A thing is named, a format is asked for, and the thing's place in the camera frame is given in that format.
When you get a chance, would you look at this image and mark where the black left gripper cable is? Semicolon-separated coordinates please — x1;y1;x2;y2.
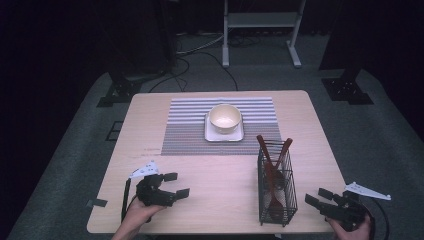
121;178;132;222

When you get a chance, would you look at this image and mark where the person's left hand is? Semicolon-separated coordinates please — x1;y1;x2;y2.
124;197;167;231

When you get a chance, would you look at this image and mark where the black wire cutlery basket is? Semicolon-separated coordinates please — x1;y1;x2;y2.
256;139;299;228

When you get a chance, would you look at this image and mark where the striped placemat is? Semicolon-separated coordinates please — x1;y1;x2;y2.
161;96;284;157

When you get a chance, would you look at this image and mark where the cream bowl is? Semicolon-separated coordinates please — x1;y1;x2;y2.
208;103;242;135

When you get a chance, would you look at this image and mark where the white metal stand frame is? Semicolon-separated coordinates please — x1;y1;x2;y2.
221;0;307;69

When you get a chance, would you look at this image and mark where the brown wooden spoon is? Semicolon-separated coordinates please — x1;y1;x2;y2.
266;137;294;221
256;134;288;191

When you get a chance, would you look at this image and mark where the black floor cable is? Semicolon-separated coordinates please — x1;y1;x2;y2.
147;50;240;93

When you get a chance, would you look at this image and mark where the black tape strip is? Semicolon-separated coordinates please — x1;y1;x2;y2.
86;198;109;208

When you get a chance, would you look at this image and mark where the white square plate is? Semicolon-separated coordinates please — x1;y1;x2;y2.
204;111;245;143

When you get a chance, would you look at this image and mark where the grey floor cable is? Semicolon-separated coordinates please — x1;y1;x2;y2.
176;32;225;56

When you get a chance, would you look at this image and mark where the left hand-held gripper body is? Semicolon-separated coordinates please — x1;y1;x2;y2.
128;160;178;208

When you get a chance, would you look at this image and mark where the black stand base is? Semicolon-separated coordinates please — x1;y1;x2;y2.
321;67;375;106
96;71;143;108

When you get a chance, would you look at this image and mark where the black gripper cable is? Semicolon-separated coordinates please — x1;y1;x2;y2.
366;197;391;240
121;178;132;222

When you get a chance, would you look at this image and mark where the person's right hand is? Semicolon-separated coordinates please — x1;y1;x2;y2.
325;214;373;240

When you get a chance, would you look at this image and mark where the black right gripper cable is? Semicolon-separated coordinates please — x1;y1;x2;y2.
366;197;391;240

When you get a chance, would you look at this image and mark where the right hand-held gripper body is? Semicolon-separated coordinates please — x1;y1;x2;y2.
319;181;392;232

